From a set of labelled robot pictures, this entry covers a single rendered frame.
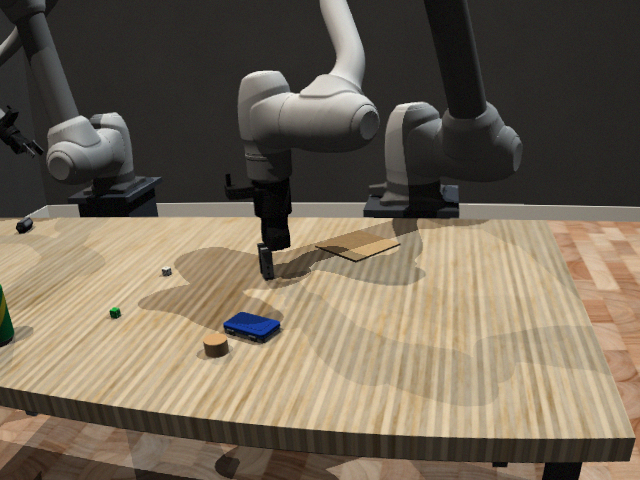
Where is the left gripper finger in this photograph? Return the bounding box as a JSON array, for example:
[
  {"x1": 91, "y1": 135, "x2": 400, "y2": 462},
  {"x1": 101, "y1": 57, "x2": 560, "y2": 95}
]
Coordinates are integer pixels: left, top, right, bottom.
[
  {"x1": 257, "y1": 242, "x2": 266, "y2": 275},
  {"x1": 260, "y1": 247, "x2": 278, "y2": 279}
]

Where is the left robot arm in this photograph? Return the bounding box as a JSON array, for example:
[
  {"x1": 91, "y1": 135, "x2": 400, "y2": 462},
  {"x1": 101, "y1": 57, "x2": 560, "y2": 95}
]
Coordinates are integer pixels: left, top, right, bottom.
[{"x1": 238, "y1": 0, "x2": 522, "y2": 207}]

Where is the tan square mat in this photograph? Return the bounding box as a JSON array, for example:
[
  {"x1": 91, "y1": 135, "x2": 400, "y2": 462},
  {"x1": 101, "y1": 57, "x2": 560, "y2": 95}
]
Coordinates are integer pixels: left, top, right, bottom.
[{"x1": 315, "y1": 230, "x2": 401, "y2": 262}]

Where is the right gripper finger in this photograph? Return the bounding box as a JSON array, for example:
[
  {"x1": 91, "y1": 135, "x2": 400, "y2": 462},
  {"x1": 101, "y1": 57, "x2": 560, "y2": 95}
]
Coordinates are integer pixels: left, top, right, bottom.
[
  {"x1": 17, "y1": 143, "x2": 35, "y2": 158},
  {"x1": 29, "y1": 140, "x2": 44, "y2": 156}
]

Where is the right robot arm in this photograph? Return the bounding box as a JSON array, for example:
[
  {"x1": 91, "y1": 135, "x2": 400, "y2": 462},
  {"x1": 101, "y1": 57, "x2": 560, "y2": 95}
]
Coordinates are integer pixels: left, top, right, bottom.
[{"x1": 0, "y1": 0, "x2": 146, "y2": 195}]

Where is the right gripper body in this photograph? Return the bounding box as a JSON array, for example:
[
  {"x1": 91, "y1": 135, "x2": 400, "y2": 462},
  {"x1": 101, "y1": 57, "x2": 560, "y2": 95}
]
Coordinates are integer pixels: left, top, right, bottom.
[{"x1": 0, "y1": 105, "x2": 31, "y2": 154}]

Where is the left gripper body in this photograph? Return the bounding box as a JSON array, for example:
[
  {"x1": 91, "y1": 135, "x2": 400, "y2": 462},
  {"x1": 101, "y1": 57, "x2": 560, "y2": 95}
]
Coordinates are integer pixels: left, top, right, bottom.
[{"x1": 224, "y1": 148, "x2": 292, "y2": 250}]

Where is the blue case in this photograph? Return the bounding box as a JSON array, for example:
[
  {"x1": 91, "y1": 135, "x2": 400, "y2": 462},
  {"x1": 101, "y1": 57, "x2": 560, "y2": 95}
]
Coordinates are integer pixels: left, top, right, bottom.
[{"x1": 223, "y1": 312, "x2": 281, "y2": 344}]

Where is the brown cylinder with tan top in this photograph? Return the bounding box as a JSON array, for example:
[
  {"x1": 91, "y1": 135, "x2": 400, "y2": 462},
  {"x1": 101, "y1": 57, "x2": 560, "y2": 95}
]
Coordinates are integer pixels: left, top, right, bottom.
[{"x1": 203, "y1": 333, "x2": 229, "y2": 358}]

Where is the green drink can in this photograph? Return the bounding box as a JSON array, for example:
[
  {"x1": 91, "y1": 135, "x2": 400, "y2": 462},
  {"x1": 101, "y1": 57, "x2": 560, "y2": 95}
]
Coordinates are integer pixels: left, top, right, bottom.
[{"x1": 0, "y1": 284, "x2": 14, "y2": 346}]

